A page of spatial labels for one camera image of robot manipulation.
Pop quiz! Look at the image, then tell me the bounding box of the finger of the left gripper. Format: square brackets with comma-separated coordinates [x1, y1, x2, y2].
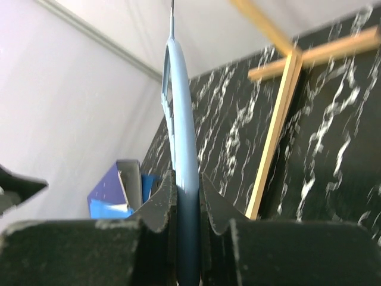
[1, 166, 48, 217]

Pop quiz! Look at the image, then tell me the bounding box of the wooden hanger stand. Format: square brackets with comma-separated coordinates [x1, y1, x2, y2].
[232, 1, 380, 220]

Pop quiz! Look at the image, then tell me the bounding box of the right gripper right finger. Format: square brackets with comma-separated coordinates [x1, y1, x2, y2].
[199, 174, 380, 285]

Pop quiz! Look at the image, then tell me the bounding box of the light blue plastic hanger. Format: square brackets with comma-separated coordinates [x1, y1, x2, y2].
[161, 8, 201, 285]

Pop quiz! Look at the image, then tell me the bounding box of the purple folder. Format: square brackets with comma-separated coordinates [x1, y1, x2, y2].
[88, 159, 142, 219]

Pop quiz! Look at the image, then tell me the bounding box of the black marbled mat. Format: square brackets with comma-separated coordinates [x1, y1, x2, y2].
[139, 5, 381, 239]

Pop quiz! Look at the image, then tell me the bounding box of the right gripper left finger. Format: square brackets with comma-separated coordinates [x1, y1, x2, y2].
[1, 170, 177, 285]

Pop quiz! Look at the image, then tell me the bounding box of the blue folder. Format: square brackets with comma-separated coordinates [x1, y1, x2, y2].
[88, 174, 161, 219]

